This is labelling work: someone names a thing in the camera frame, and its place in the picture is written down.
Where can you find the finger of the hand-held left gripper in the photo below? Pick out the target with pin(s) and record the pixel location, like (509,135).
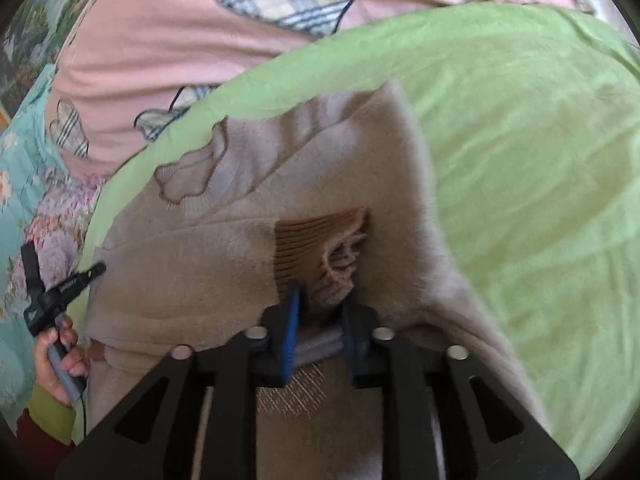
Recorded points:
(82,276)
(32,265)

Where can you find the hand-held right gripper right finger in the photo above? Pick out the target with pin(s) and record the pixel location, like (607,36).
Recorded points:
(349,342)

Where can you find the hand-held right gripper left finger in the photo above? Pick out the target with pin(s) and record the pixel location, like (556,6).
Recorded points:
(292,332)

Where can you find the beige knitted sweater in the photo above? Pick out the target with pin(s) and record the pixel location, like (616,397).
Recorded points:
(225,260)

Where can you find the person's left hand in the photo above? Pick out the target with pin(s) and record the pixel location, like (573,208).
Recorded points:
(46,370)

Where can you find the purple floral ruffled pillow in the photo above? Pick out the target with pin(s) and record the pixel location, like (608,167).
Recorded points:
(65,210)

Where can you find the teal floral pillow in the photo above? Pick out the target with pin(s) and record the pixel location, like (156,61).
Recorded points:
(20,170)

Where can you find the dark red cloth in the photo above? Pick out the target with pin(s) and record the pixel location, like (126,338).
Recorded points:
(30,435)

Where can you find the green landscape printed cloth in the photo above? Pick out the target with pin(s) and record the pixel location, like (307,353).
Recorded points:
(45,25)

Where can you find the pink duvet with plaid hearts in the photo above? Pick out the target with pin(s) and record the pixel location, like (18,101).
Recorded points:
(150,35)

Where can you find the light green bed sheet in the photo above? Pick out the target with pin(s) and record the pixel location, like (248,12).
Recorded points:
(525,160)

